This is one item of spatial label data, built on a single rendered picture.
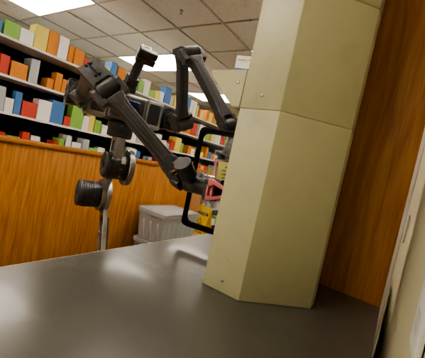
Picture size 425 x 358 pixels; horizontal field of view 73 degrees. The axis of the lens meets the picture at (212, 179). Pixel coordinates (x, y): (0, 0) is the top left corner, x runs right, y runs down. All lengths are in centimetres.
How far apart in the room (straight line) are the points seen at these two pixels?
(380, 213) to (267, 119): 49
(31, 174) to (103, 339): 213
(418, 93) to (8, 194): 247
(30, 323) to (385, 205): 92
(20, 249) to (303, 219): 235
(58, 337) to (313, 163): 62
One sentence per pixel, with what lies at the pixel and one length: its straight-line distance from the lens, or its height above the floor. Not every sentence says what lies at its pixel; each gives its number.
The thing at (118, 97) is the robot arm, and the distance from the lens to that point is 102.
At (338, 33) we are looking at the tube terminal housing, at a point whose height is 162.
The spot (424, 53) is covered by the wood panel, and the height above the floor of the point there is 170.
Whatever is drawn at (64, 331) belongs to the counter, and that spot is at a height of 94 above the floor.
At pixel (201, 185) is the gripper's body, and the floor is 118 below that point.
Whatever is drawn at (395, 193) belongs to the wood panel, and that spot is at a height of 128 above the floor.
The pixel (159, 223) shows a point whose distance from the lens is 299.
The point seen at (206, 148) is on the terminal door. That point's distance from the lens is 113.
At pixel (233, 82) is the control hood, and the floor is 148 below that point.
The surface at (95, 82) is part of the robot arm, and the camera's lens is 104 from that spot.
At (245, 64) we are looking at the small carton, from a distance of 87.
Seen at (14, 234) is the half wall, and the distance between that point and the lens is 269.
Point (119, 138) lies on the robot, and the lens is 162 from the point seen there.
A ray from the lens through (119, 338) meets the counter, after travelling 57.
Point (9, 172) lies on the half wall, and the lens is 254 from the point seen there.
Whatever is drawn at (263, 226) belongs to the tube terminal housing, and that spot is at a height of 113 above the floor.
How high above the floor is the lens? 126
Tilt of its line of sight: 3 degrees down
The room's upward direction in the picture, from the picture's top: 12 degrees clockwise
